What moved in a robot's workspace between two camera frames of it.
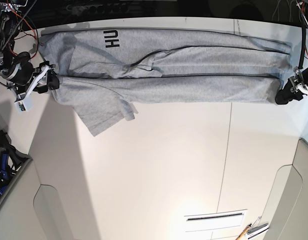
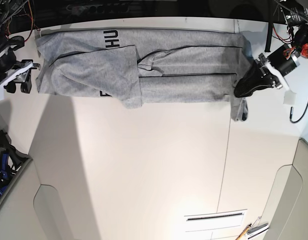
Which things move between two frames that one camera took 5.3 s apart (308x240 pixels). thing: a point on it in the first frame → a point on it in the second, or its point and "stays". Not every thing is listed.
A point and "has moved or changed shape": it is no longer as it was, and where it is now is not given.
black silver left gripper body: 303,81 → 278,64
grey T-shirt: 107,72 has moved or changed shape
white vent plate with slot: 214,220 stays
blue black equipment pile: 8,159 stays
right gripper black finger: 53,80 → 26,86
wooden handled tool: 240,236 stays
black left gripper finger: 283,96 → 258,76
